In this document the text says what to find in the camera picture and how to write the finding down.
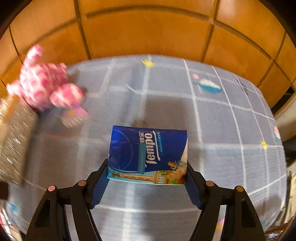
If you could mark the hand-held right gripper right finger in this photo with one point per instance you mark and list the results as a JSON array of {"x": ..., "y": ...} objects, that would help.
[{"x": 194, "y": 187}]

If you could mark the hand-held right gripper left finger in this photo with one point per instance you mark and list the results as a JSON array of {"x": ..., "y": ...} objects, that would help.
[{"x": 99, "y": 187}]

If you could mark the blue tissue pack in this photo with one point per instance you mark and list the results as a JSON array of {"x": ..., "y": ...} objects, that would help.
[{"x": 138, "y": 148}]

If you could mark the grey checked bed sheet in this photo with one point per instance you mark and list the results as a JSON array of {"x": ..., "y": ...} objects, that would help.
[{"x": 208, "y": 129}]

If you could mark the gold ornate tissue box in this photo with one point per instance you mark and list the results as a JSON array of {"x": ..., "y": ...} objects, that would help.
[{"x": 16, "y": 139}]

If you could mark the pink spotted plush toy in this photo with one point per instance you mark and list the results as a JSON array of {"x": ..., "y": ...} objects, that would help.
[{"x": 41, "y": 85}]

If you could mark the wooden panelled wardrobe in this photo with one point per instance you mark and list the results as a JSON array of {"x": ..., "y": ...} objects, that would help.
[{"x": 150, "y": 30}]

